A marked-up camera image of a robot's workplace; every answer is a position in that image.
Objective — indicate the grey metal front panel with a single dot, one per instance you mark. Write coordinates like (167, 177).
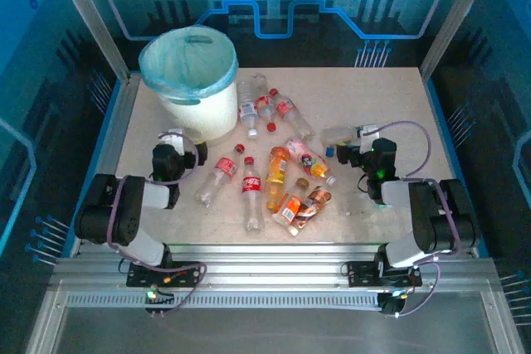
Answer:
(269, 333)

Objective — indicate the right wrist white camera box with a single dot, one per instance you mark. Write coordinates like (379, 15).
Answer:
(367, 138)

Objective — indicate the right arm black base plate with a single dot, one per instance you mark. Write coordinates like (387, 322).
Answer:
(361, 275)

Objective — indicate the brown coffee drink bottle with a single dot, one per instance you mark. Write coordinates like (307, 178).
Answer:
(313, 205)

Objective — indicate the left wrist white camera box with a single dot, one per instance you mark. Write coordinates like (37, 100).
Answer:
(179, 140)

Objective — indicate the light blue bin liner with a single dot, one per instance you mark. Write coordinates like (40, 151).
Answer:
(186, 59)

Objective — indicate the white plastic bin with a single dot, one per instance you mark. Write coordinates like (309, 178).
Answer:
(207, 113)

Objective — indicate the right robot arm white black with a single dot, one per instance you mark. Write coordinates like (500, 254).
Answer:
(431, 221)

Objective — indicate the aluminium mounting rail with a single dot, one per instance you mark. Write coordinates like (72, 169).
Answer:
(269, 263)

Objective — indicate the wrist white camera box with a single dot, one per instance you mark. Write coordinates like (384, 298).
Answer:
(179, 140)
(367, 138)

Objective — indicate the cloudy bottle green cap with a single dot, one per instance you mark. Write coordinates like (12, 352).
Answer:
(336, 135)

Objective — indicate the pink label plastic bottle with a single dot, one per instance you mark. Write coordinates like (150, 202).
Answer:
(300, 151)

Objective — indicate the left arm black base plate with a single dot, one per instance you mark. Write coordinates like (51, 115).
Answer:
(141, 277)

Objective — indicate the orange label gold cap bottle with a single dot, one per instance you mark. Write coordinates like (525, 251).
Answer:
(290, 205)

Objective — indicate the clear bottle red-white label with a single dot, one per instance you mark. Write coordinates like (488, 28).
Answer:
(264, 104)

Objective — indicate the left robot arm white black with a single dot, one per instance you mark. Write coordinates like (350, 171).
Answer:
(124, 221)

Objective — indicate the aluminium frame post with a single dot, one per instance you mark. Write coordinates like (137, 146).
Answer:
(460, 10)
(88, 10)

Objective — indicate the clear bottle white cap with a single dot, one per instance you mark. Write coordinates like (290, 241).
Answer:
(247, 109)

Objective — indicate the black control box green light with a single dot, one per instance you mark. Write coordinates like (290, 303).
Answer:
(159, 303)

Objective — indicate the orange juice bottle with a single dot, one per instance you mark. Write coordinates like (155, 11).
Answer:
(277, 169)

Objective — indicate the blue table edge strip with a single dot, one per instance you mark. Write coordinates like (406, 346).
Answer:
(446, 134)

